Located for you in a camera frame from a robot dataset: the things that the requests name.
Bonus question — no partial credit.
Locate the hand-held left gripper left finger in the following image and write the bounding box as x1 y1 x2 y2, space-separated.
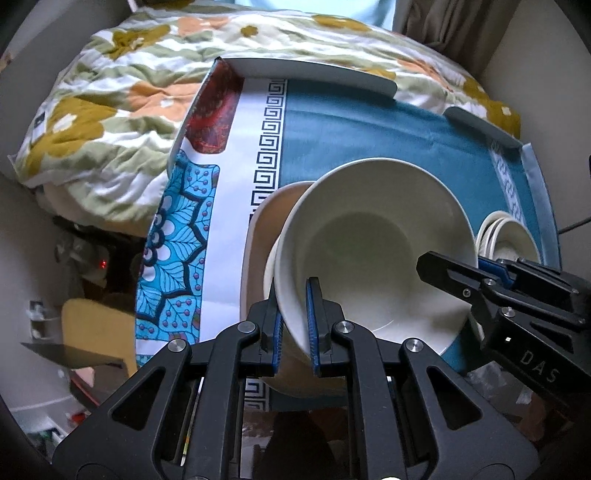
52 286 284 480

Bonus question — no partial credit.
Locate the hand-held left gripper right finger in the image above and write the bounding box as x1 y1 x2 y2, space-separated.
305 277 541 480

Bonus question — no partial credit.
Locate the black cable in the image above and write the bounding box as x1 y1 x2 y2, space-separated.
556 216 591 235

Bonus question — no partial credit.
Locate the white plate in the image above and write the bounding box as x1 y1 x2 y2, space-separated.
478 212 540 265

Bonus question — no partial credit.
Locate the beige curtain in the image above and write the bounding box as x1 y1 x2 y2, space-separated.
392 0 502 64

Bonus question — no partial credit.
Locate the brown bowl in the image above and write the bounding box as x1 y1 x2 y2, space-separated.
240 181 317 333

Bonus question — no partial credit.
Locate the floral blanket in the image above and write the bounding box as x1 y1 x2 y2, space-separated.
7 0 523 237

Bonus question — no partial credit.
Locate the black box with red light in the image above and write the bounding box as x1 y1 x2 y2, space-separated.
52 216 145 296

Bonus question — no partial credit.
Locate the teal patterned tablecloth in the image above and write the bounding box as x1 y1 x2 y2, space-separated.
134 59 555 412

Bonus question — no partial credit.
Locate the white bowl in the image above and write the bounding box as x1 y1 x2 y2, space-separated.
270 158 478 398

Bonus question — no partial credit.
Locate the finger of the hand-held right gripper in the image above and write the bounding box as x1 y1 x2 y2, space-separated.
416 251 580 333
477 257 580 301

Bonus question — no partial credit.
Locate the grey table edge guard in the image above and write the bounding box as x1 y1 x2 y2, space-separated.
442 106 526 149
216 56 398 100

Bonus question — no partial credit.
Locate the yellow board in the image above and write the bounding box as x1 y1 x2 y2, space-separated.
61 298 138 374

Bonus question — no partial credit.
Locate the clear plastic bag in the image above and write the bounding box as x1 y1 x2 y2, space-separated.
464 362 571 418

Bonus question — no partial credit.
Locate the dark grey flat panel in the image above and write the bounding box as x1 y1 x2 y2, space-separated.
20 342 129 371

